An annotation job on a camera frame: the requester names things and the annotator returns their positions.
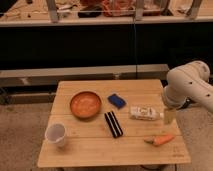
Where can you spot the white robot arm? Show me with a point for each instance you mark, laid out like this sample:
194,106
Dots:
187,81

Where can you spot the blue sponge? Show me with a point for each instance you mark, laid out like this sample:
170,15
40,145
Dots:
117,101

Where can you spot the grey metal bench rail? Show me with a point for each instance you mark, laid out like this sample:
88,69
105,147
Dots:
51,76

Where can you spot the cluttered background shelf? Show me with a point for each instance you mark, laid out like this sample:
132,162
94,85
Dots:
25,13

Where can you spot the wooden folding table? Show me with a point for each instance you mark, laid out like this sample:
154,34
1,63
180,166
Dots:
90,143

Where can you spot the white plastic cup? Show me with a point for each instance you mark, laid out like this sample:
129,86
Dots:
56,134

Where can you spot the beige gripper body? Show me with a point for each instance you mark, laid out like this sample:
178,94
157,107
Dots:
169,116

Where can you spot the orange ceramic bowl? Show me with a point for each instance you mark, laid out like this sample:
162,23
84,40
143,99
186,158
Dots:
85,104

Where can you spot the orange carrot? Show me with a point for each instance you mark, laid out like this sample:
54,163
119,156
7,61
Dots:
159,140

